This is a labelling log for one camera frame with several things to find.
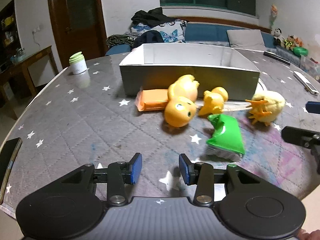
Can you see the striped cloth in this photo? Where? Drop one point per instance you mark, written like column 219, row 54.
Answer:
column 117, row 40

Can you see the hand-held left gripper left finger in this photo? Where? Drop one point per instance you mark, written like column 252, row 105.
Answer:
column 135, row 168

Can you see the dark blue garment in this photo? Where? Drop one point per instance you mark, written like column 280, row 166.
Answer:
column 150, row 38

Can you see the grey pillow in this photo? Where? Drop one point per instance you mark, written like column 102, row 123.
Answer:
column 246, row 38

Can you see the wooden side desk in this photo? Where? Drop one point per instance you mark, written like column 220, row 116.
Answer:
column 37, row 57

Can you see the green snack packet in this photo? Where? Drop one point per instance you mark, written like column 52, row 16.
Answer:
column 227, row 135

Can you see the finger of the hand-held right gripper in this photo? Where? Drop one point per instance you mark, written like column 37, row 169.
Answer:
column 291, row 135
column 313, row 107

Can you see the pale yellow plush chick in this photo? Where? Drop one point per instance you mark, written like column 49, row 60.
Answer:
column 270, row 102

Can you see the black clothes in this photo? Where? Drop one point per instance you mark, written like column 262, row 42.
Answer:
column 155, row 16

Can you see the black smartphone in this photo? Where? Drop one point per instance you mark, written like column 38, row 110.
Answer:
column 8, row 155

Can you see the flower plush toy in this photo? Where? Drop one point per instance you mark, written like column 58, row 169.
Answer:
column 274, row 12

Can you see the group of small plush toys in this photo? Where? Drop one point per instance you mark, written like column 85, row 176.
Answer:
column 292, row 41

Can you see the small yellow duck toy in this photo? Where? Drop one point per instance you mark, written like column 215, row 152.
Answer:
column 212, row 100

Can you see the white remote control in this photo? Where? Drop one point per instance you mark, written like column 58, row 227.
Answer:
column 306, row 81

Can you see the glass jar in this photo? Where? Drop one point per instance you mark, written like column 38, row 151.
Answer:
column 18, row 55

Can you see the butterfly print pillow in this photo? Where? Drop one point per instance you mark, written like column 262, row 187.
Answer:
column 170, row 30

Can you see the white jar with green lid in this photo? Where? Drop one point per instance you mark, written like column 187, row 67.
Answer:
column 78, row 66

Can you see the blue sofa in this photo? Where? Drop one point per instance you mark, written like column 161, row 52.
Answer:
column 207, row 32

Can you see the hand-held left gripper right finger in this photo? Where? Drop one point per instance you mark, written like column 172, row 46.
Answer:
column 183, row 170

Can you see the orange packet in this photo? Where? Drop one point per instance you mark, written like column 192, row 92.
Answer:
column 152, row 100

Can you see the clear storage box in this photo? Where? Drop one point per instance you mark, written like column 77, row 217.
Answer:
column 300, row 61

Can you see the brown wooden door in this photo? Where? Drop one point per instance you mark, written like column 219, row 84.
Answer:
column 80, row 17

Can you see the panda plush toy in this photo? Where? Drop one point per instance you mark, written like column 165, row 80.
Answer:
column 277, row 35

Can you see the black remote control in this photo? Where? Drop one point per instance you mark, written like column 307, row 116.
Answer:
column 275, row 57

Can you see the green plush toy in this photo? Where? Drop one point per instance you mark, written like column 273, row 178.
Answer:
column 300, row 51

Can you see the grey star tablecloth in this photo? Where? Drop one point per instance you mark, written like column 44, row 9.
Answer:
column 87, row 130

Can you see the grey cardboard box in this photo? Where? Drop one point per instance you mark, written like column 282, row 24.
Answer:
column 150, row 77

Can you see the large yellow duck toy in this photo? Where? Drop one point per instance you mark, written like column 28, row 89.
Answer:
column 178, row 110

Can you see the dark shelf with items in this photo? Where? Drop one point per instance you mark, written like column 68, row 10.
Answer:
column 7, row 25

